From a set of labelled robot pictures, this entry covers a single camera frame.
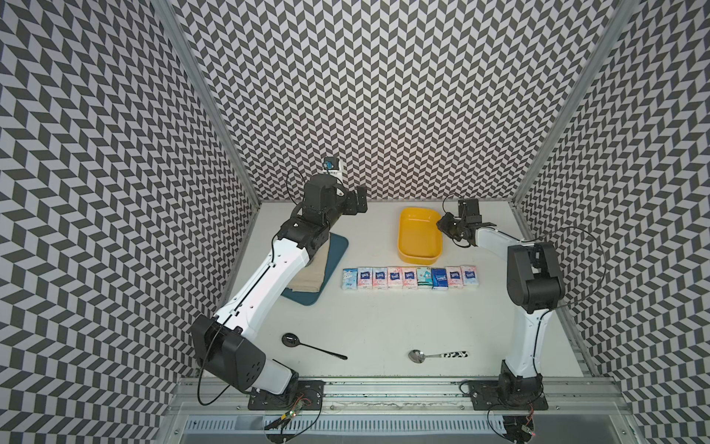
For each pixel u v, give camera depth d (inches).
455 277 36.8
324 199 21.2
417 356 30.4
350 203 26.0
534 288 21.6
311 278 37.7
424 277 36.9
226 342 15.3
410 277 36.8
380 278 36.8
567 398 29.6
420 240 41.1
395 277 36.8
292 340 31.7
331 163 24.5
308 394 28.7
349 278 36.6
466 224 31.2
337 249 40.4
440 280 36.5
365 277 36.8
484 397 28.8
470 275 36.8
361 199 26.2
